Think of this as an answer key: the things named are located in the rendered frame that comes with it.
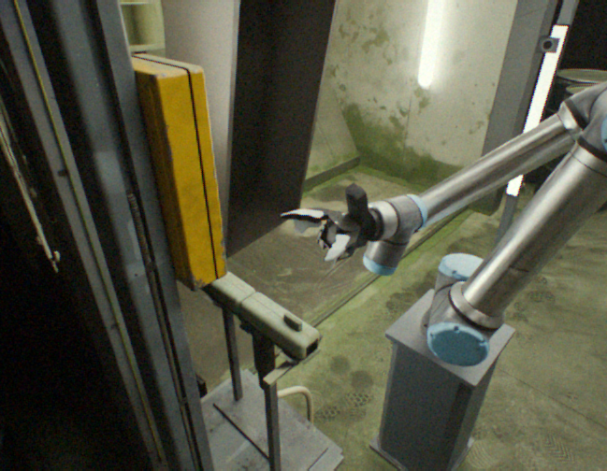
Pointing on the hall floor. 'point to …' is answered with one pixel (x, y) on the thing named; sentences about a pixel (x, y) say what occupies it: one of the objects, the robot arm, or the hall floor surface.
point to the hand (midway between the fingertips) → (301, 235)
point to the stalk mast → (124, 207)
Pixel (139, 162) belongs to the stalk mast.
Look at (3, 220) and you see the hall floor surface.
